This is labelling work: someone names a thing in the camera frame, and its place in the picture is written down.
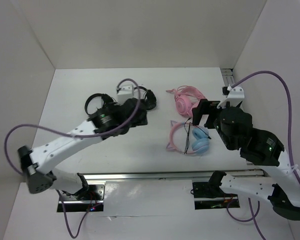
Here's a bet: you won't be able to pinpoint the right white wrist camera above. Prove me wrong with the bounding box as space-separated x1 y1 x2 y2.
217 86 245 109

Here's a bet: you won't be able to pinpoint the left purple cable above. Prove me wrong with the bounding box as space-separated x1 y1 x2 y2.
4 78 142 176

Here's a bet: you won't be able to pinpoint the left black headphones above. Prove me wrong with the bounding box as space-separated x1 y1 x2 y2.
84 93 116 116

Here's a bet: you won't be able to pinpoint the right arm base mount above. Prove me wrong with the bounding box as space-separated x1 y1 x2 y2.
190 182 240 210

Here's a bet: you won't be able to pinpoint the right aluminium rail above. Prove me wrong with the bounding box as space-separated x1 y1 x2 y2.
220 68 236 87

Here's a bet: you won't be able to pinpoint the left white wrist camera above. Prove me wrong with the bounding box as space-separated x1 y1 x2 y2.
116 84 135 104

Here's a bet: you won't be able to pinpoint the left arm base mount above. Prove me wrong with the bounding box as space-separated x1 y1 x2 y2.
56 181 106 213

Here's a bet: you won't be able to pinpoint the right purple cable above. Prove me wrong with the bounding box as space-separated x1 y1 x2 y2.
227 70 300 201

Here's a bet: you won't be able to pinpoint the black headphones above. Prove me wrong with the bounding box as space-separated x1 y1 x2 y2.
139 86 157 111
84 93 116 116

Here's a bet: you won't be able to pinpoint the pink blue cat-ear headphones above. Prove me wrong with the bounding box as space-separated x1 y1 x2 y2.
165 119 211 156

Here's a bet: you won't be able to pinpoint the middle black headphones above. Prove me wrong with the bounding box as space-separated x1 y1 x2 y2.
139 86 157 111

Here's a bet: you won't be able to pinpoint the purple cable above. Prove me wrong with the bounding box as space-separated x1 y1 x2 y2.
4 78 142 176
227 70 300 201

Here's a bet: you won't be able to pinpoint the front aluminium rail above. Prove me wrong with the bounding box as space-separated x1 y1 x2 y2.
77 169 266 183

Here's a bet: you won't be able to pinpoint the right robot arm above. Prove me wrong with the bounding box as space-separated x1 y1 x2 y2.
192 99 300 221

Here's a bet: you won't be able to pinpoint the aluminium rail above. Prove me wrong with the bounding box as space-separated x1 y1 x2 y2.
77 169 266 183
220 68 236 87

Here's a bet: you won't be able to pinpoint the pink gaming headset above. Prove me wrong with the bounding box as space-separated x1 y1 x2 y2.
166 85 206 118

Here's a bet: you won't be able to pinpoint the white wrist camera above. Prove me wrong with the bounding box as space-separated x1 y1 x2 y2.
116 84 135 104
217 86 245 109

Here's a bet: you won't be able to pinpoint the black headphone audio cable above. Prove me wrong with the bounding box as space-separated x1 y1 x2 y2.
182 117 213 155

